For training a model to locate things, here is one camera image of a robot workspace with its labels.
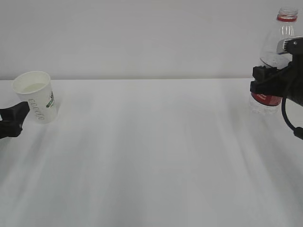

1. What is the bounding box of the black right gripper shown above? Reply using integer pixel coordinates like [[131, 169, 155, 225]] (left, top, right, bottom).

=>
[[250, 53, 303, 106]]

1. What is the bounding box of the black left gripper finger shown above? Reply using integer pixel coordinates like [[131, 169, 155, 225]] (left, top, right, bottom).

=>
[[0, 101, 30, 139]]

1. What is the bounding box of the clear water bottle red label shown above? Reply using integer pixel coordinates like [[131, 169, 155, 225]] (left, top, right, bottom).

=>
[[250, 7, 298, 114]]

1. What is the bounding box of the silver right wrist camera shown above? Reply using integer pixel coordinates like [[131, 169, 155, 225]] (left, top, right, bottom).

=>
[[276, 35, 303, 55]]

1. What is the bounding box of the white paper cup green logo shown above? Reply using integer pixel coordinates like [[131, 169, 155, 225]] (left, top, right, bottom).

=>
[[12, 71, 57, 124]]

